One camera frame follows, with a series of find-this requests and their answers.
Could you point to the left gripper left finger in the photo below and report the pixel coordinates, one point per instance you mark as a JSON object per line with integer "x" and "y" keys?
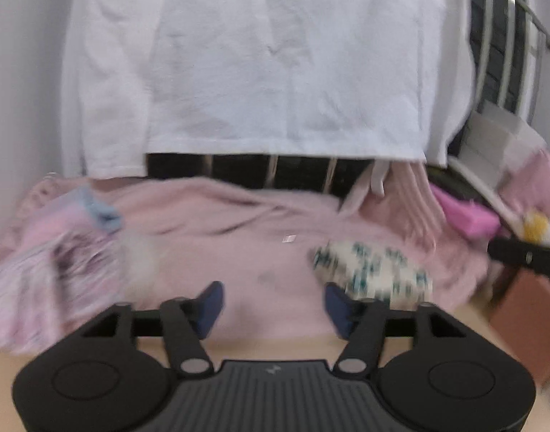
{"x": 183, "y": 323}

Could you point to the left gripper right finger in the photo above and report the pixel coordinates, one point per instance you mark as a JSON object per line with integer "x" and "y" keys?
{"x": 364, "y": 325}

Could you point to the white teal floral garment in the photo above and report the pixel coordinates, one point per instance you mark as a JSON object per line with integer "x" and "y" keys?
{"x": 373, "y": 272}

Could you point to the yellow white plush toy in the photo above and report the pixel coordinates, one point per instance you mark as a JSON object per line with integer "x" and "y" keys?
{"x": 536, "y": 229}

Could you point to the salmon cardboard box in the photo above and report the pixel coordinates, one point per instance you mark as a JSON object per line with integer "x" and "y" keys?
{"x": 522, "y": 320}

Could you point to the magenta pink box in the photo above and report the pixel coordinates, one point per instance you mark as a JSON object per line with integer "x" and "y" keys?
{"x": 472, "y": 220}

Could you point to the pink fleece blanket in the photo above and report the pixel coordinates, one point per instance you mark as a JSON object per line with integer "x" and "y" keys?
{"x": 180, "y": 235}

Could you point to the light blue cloth piece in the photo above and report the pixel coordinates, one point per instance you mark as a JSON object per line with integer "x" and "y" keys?
{"x": 105, "y": 217}

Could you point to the pink frilly patterned cloth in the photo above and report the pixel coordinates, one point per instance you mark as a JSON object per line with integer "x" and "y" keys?
{"x": 64, "y": 272}

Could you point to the white stacked boxes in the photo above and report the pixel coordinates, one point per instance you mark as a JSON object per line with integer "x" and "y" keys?
{"x": 496, "y": 143}

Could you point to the white hanging sheet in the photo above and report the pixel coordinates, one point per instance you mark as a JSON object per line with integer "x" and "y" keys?
{"x": 362, "y": 79}

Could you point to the steel bed rail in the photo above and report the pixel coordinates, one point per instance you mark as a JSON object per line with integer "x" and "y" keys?
{"x": 501, "y": 35}

